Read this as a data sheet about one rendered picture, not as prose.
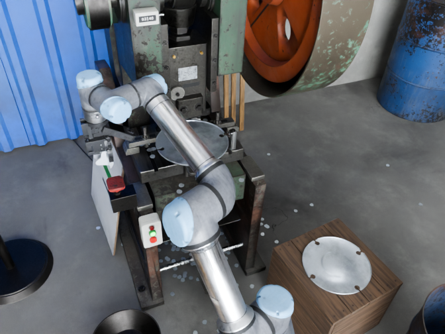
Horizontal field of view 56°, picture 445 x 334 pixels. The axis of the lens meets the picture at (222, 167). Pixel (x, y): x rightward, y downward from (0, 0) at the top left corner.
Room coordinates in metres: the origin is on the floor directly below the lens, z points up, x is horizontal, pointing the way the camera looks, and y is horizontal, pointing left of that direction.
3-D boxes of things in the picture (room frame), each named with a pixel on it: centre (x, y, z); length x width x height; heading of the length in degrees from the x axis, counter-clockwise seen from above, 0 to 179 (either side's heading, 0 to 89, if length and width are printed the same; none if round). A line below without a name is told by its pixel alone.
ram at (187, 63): (1.38, 0.16, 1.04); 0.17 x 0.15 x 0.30; 24
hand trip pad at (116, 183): (1.07, 0.38, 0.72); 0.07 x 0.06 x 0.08; 24
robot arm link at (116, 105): (1.01, 0.32, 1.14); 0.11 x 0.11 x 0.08; 47
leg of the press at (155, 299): (1.43, 0.48, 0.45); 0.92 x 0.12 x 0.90; 24
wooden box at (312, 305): (1.06, -0.50, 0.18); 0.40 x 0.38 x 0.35; 32
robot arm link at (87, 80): (1.06, 0.40, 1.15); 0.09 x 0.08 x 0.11; 47
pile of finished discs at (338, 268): (1.06, -0.50, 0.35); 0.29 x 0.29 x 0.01
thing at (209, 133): (1.30, 0.13, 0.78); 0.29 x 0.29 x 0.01
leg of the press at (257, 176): (1.65, -0.01, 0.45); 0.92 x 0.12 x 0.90; 24
